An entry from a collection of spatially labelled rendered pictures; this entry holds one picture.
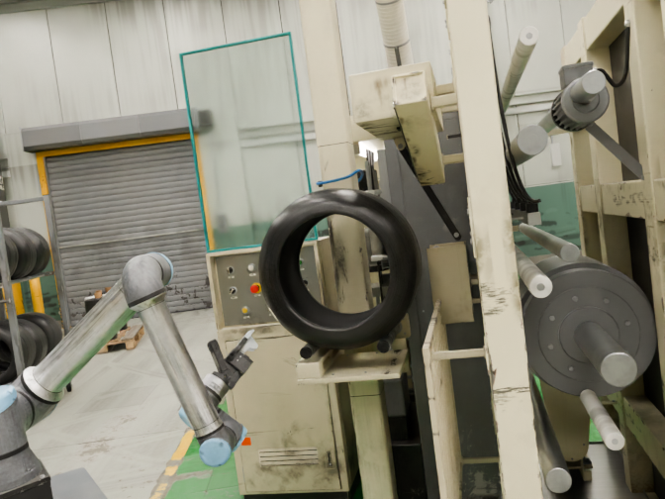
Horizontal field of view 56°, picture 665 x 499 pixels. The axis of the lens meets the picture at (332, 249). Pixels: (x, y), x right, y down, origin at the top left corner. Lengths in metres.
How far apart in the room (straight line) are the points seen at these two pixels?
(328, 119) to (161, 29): 9.54
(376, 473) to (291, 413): 0.54
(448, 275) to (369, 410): 0.66
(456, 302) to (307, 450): 1.11
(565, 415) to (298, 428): 1.19
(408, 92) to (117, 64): 10.41
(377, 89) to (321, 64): 0.72
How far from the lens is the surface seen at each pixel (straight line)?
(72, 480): 2.43
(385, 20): 2.92
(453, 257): 2.44
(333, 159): 2.56
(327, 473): 3.13
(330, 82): 2.60
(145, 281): 1.91
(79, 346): 2.16
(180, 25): 11.96
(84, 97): 12.08
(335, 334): 2.21
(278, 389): 3.05
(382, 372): 2.25
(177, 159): 11.51
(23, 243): 6.03
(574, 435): 2.89
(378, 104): 1.92
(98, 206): 11.81
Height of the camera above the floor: 1.38
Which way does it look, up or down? 3 degrees down
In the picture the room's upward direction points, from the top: 7 degrees counter-clockwise
